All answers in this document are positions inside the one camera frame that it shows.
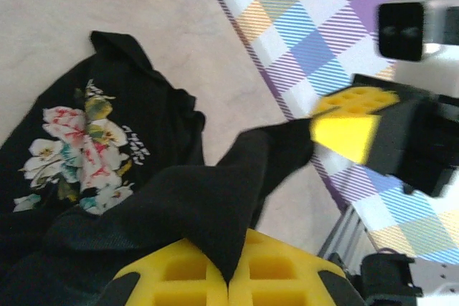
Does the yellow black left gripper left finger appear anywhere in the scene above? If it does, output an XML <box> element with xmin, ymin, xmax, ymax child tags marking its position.
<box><xmin>95</xmin><ymin>237</ymin><xmax>230</xmax><ymax>306</ymax></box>

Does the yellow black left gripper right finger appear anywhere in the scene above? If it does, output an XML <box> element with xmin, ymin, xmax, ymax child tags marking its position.
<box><xmin>228</xmin><ymin>229</ymin><xmax>365</xmax><ymax>306</ymax></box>

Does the black t-shirt with floral print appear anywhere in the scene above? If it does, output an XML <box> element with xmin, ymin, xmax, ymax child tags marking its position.
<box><xmin>0</xmin><ymin>29</ymin><xmax>316</xmax><ymax>306</ymax></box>

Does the aluminium table side rail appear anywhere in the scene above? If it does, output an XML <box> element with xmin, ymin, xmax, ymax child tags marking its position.
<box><xmin>318</xmin><ymin>208</ymin><xmax>374</xmax><ymax>275</ymax></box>

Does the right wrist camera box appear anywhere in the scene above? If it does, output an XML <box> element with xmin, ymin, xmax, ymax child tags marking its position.
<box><xmin>376</xmin><ymin>0</ymin><xmax>459</xmax><ymax>64</ymax></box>

